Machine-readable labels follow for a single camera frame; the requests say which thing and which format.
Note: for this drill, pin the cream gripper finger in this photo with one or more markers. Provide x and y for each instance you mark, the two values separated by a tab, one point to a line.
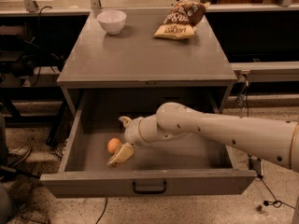
123	153
126	121

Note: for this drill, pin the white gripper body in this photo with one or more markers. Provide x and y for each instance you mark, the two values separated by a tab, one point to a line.
133	132

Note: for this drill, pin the orange fruit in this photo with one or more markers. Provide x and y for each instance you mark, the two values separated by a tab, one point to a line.
113	145

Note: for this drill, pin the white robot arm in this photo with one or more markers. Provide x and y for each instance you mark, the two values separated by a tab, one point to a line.
275	141

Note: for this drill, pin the open grey top drawer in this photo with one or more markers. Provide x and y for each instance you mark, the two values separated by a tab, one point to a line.
190	166

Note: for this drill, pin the grey cabinet counter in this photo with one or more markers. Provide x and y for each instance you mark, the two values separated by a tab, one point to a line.
135	58

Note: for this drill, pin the white ceramic bowl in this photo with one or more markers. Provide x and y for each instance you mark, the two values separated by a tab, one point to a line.
112	21

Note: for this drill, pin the person's shoe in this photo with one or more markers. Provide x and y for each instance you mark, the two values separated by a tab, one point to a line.
17	155

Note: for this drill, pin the brown chip bag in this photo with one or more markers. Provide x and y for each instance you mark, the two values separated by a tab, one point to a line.
181	21

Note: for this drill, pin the dark equipment under bench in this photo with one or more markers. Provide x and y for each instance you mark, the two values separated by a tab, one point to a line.
22	57

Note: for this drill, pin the black drawer handle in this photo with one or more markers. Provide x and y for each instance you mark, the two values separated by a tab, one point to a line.
149	189

